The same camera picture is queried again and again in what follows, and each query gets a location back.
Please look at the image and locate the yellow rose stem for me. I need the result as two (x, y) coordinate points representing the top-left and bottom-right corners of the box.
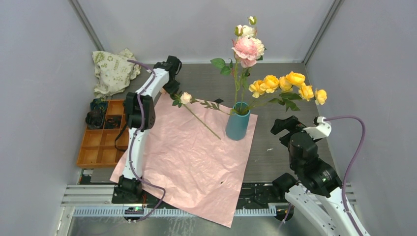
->
(237, 71), (328, 115)

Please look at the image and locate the small peach rose stem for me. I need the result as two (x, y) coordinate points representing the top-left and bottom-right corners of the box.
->
(177, 92), (233, 115)

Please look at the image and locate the teal cylindrical vase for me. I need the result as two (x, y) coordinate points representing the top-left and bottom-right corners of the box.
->
(225, 102), (250, 141)

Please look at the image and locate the large pink peony stem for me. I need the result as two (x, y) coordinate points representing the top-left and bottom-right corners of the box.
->
(210, 37), (269, 99)

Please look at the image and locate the white rose stem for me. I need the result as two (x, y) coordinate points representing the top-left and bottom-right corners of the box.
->
(232, 16), (265, 102)

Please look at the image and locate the pink wrapping paper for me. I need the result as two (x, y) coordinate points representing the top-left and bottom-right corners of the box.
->
(110, 92), (259, 228)

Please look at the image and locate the black printed ribbon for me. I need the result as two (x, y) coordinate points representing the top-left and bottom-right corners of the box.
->
(114, 124), (129, 152)

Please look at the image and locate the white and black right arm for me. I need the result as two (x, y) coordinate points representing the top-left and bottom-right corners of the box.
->
(270, 116), (370, 236)

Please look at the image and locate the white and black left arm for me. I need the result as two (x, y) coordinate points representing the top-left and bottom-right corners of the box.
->
(112, 56), (182, 204)

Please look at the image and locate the printed cream cloth bag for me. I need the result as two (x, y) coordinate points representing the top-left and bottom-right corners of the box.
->
(92, 48), (141, 98)

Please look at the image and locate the dark rolled fabric middle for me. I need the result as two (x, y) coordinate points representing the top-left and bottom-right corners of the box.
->
(104, 116), (121, 129)

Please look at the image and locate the dark rolled fabric top-left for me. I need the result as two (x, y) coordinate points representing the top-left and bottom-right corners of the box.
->
(89, 98), (108, 114)

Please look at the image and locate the dark rolled fabric middle-left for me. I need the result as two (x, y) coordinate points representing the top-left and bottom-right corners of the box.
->
(85, 110), (105, 129)

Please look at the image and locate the orange compartment tray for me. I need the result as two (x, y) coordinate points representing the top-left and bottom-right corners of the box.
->
(76, 100), (126, 169)

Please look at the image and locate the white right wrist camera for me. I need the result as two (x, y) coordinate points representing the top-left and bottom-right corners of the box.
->
(303, 116), (332, 141)

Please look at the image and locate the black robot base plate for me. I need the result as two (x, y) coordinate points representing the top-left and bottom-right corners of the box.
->
(112, 181), (305, 210)

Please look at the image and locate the aluminium slotted rail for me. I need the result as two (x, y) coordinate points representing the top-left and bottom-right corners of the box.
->
(73, 206), (276, 218)

